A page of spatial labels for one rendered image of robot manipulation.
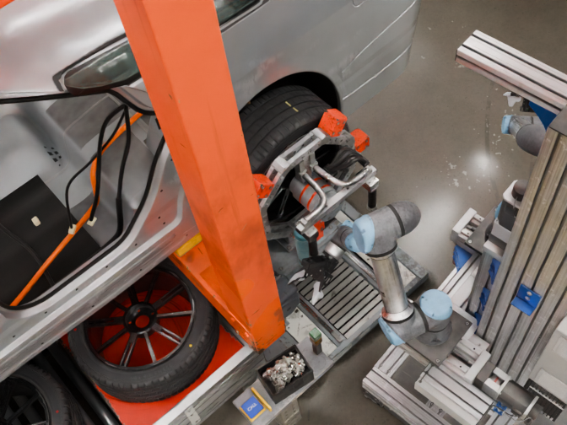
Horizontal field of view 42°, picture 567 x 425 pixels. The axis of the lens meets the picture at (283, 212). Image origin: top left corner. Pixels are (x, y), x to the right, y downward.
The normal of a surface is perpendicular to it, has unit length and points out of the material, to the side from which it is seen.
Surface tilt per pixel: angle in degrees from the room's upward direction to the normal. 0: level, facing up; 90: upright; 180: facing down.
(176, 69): 90
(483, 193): 0
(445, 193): 0
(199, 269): 0
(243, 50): 81
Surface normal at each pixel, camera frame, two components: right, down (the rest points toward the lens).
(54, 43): 0.37, -0.08
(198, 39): 0.66, 0.61
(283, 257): -0.09, -0.52
